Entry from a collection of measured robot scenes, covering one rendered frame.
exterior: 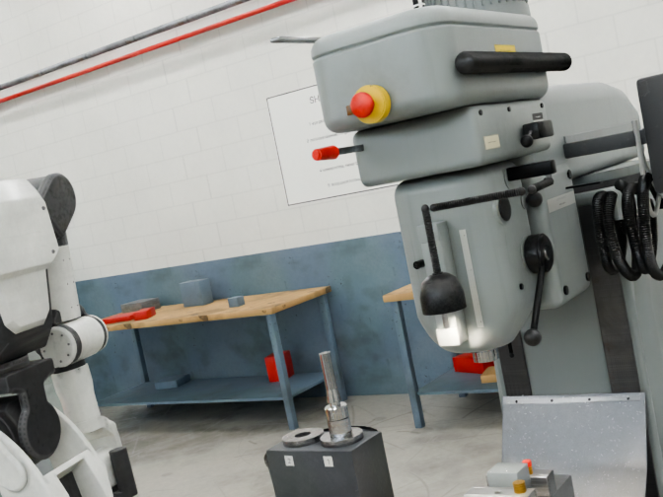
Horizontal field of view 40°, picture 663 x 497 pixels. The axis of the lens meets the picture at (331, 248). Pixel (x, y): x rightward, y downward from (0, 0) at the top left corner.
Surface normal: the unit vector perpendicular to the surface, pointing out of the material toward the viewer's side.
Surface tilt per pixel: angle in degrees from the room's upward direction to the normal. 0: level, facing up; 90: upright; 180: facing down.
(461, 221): 90
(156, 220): 90
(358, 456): 90
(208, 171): 90
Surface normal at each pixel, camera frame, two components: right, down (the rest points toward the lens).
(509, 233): 0.82, -0.12
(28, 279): 0.93, -0.16
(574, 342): -0.55, 0.17
